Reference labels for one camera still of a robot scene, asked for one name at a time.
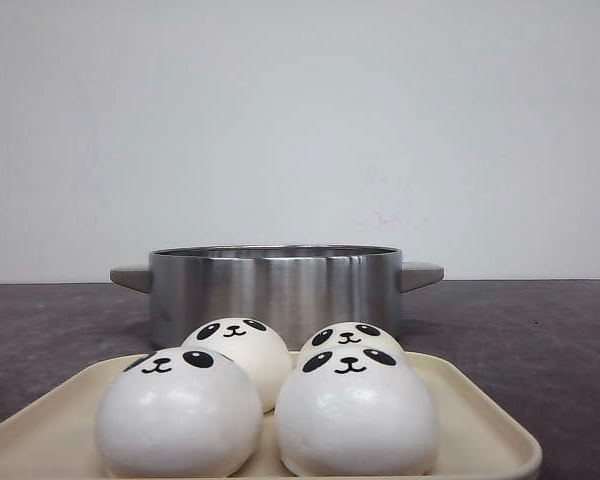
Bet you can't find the stainless steel steamer pot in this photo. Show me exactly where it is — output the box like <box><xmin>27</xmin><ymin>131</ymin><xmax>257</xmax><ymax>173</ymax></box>
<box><xmin>110</xmin><ymin>245</ymin><xmax>444</xmax><ymax>348</ymax></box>

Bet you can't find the panda bun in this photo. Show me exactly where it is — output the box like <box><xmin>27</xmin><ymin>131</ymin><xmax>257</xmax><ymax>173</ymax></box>
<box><xmin>275</xmin><ymin>345</ymin><xmax>440</xmax><ymax>476</ymax></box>
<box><xmin>182</xmin><ymin>317</ymin><xmax>293</xmax><ymax>412</ymax></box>
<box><xmin>296</xmin><ymin>321</ymin><xmax>404</xmax><ymax>367</ymax></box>
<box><xmin>95</xmin><ymin>347</ymin><xmax>263</xmax><ymax>477</ymax></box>

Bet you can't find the cream rectangular plastic tray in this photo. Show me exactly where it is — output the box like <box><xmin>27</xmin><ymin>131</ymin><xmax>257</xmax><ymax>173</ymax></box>
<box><xmin>0</xmin><ymin>352</ymin><xmax>542</xmax><ymax>479</ymax></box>

